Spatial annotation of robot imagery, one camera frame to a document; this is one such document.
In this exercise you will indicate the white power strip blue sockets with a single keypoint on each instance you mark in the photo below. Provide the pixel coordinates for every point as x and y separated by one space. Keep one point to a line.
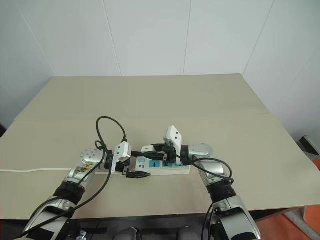
160 170

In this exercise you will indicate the white charger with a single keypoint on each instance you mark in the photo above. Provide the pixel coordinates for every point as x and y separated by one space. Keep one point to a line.
148 148

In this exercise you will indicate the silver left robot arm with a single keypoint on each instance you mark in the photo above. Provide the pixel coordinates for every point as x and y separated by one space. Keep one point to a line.
75 175

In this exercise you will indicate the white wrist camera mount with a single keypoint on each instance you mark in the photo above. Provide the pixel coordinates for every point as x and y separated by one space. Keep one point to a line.
120 150
173 137

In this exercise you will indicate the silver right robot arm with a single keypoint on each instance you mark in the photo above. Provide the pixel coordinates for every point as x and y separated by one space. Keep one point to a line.
215 172

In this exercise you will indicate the orange mat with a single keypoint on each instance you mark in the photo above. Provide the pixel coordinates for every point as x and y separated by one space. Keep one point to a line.
287 225

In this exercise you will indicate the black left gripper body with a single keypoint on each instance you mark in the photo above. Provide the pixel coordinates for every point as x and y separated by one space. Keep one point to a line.
130 165

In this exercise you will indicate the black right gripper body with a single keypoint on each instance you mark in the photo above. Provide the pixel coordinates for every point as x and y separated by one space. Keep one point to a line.
170 156

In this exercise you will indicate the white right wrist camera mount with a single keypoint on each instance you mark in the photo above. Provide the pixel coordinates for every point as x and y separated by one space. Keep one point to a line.
173 137

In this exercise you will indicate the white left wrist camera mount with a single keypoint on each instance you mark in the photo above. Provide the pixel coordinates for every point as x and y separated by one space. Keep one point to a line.
120 150

